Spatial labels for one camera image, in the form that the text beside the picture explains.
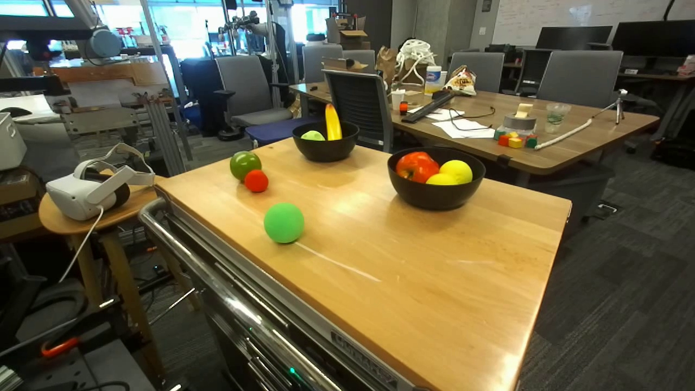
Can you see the smooth green ball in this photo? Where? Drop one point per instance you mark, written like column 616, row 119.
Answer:
column 282, row 222

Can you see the light green dimpled ball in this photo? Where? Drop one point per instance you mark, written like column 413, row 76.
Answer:
column 313, row 135

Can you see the red apple toy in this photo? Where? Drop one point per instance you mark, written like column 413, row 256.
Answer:
column 413, row 165

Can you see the yellow banana toy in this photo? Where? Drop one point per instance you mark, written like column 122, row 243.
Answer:
column 332, row 124

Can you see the yellow ball toy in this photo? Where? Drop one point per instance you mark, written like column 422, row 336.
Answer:
column 437, row 179
column 456, row 170

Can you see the small red fruit toy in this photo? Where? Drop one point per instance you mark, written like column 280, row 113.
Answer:
column 257, row 181

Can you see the green pear toy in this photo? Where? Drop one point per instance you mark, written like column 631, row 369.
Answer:
column 246, row 165

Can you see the white cabinet with wooden top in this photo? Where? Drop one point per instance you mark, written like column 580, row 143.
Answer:
column 434, row 289

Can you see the black bowl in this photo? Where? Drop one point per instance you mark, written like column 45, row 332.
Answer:
column 326, row 151
column 434, row 197

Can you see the dark mesh office chair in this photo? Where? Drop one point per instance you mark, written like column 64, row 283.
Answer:
column 359, row 101

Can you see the blue seat chair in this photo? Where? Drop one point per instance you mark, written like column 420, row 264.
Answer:
column 274, row 130

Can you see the black remote control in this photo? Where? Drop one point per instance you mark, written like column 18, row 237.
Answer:
column 426, row 107

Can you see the white paper sheet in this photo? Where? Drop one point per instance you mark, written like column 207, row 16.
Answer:
column 462, row 130

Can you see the grey office chair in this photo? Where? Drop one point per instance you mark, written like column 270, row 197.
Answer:
column 577, row 76
column 477, row 68
column 322, row 62
column 246, row 88

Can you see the clear plastic bottle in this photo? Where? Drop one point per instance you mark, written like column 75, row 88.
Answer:
column 432, row 79

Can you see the white net bag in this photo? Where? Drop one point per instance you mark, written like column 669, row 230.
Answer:
column 414, row 54

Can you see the white and tan plush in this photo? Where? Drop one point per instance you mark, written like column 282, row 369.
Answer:
column 460, row 80

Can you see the red toy block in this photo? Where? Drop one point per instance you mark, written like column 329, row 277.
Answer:
column 501, row 139

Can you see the yellow toy block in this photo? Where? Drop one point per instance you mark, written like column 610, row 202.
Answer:
column 514, row 139

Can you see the clear plastic container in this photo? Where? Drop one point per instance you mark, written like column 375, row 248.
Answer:
column 521, row 122

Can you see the green toy block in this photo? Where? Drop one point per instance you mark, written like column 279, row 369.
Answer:
column 531, row 141

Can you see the round wooden stool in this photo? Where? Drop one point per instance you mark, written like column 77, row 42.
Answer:
column 138, row 200

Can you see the clear plastic cup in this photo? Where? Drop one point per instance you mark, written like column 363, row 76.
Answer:
column 556, row 112

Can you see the white stick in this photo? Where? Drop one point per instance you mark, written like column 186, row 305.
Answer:
column 572, row 132

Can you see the wooden office table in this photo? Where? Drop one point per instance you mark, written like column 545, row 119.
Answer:
column 577, row 148

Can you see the white VR headset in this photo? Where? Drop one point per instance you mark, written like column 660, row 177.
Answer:
column 78, row 197

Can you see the light wooden desk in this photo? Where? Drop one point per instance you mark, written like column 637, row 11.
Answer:
column 108, row 73

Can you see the black computer monitor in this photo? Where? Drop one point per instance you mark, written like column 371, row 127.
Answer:
column 572, row 37
column 652, row 37

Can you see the grey round lamp head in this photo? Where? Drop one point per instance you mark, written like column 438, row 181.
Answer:
column 107, row 43

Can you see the white box device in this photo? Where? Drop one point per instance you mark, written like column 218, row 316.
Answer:
column 12, row 143

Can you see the silver metal frame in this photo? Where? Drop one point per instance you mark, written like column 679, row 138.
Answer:
column 108, row 119

